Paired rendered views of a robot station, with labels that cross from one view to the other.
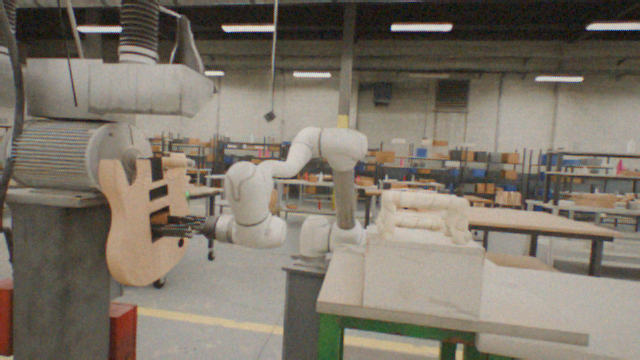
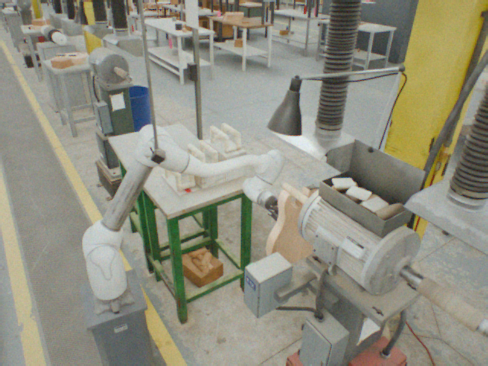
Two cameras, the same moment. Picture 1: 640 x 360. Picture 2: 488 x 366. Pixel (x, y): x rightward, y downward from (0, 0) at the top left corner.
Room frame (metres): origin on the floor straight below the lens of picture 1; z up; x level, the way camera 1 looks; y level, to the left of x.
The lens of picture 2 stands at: (2.08, 1.34, 2.12)
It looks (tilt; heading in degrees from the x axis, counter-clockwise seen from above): 31 degrees down; 227
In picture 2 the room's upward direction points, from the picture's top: 1 degrees clockwise
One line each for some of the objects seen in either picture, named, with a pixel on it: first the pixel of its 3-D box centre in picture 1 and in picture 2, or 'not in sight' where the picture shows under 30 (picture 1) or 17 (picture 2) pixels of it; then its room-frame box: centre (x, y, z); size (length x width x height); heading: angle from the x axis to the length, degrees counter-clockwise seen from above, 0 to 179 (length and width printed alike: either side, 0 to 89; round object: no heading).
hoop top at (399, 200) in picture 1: (425, 202); (230, 130); (0.72, -0.26, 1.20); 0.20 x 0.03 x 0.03; 81
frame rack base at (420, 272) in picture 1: (416, 268); (224, 158); (0.77, -0.26, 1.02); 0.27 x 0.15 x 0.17; 82
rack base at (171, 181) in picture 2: not in sight; (181, 181); (1.07, -0.31, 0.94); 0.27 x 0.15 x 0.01; 82
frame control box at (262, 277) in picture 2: not in sight; (283, 298); (1.29, 0.73, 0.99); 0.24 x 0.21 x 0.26; 82
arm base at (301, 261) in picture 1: (309, 257); (112, 294); (1.71, 0.04, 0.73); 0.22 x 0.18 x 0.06; 74
